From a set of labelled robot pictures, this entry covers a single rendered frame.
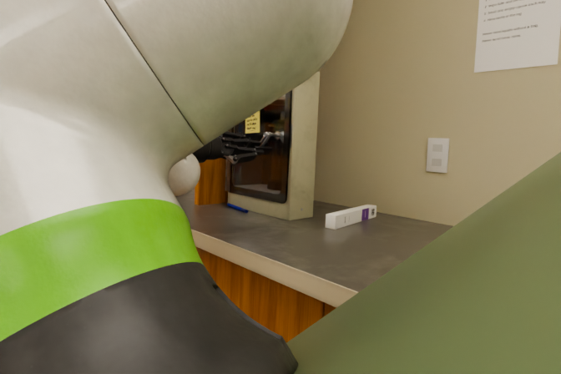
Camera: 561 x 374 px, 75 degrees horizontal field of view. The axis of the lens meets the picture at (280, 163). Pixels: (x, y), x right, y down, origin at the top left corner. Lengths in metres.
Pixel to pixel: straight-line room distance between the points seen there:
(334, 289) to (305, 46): 0.52
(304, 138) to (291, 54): 0.95
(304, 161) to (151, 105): 0.99
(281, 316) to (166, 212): 0.67
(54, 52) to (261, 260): 0.66
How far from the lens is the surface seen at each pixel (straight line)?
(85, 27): 0.18
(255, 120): 1.23
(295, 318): 0.79
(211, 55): 0.18
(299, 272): 0.71
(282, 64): 0.20
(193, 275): 0.17
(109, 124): 0.18
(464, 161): 1.30
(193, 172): 0.81
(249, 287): 0.88
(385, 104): 1.43
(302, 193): 1.16
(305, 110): 1.15
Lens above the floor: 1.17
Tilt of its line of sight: 3 degrees down
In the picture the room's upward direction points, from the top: 3 degrees clockwise
